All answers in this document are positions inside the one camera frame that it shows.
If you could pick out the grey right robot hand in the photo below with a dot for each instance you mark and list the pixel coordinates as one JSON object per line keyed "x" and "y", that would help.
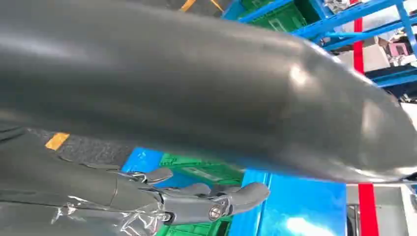
{"x": 195, "y": 84}

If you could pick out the green plastic crate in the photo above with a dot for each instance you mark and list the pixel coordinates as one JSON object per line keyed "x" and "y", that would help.
{"x": 202, "y": 169}
{"x": 280, "y": 18}

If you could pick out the yellow floor tape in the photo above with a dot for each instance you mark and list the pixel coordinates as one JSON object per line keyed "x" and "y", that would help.
{"x": 57, "y": 141}

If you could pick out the tall blue steel shelving rack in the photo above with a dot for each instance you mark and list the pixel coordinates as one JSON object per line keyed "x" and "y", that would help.
{"x": 342, "y": 16}

